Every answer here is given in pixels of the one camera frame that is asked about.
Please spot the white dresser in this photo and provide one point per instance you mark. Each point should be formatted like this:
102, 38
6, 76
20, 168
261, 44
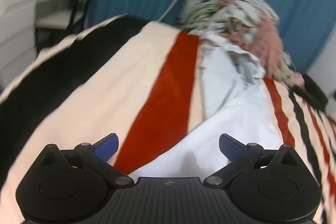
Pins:
18, 22

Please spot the pink fleece blanket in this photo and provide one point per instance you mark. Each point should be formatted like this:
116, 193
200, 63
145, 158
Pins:
267, 43

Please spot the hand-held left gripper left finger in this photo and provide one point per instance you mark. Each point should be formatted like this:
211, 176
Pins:
106, 148

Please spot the light blue shirt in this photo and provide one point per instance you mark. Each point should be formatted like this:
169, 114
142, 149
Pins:
236, 113

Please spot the green flower print blanket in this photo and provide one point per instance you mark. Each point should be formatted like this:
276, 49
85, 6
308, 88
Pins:
204, 10

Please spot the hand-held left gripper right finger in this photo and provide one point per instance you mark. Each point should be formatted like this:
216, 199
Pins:
231, 148

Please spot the small pink garment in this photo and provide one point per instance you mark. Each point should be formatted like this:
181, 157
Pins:
298, 79

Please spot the pale green garment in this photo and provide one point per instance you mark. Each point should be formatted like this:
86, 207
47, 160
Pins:
283, 75

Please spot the striped red black cream blanket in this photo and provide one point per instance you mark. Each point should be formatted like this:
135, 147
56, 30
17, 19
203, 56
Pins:
92, 98

